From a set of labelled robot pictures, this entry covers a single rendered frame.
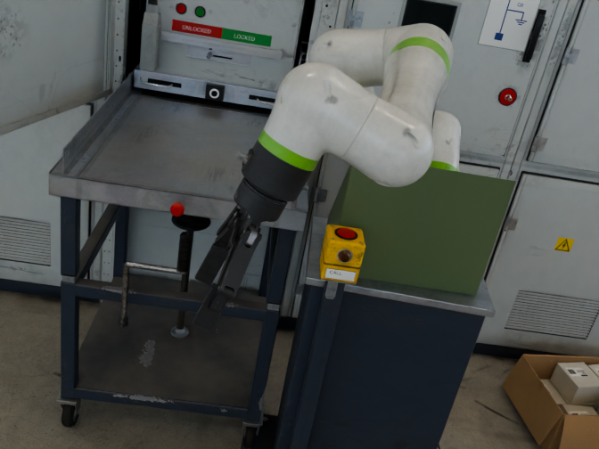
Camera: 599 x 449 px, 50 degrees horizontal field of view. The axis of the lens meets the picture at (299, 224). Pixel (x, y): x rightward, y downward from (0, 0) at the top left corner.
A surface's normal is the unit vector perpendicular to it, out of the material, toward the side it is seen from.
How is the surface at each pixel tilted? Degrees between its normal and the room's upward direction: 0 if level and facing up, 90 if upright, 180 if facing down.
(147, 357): 0
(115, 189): 90
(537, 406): 76
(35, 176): 90
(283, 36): 90
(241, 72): 90
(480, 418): 0
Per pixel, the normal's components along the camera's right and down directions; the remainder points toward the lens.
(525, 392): -0.91, -0.28
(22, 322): 0.17, -0.88
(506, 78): 0.00, 0.46
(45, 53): 0.93, 0.29
